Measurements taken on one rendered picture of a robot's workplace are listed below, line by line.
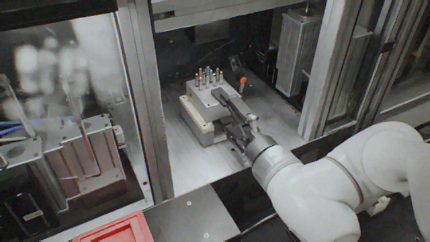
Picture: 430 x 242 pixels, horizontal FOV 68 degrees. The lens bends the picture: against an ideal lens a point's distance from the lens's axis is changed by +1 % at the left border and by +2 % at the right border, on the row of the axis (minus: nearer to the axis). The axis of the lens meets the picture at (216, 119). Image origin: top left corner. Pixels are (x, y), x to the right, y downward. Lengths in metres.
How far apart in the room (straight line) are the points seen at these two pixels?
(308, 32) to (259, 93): 0.24
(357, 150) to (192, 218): 0.34
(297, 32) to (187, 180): 0.47
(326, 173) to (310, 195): 0.05
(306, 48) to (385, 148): 0.43
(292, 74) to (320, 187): 0.44
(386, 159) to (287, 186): 0.16
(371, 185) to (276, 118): 0.39
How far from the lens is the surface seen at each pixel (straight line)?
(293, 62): 0.92
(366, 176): 0.59
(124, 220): 0.63
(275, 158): 0.61
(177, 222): 0.68
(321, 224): 0.55
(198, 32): 0.72
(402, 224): 1.08
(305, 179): 0.58
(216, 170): 0.76
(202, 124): 0.78
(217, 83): 0.83
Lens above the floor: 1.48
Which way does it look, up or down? 40 degrees down
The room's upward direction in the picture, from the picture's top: straight up
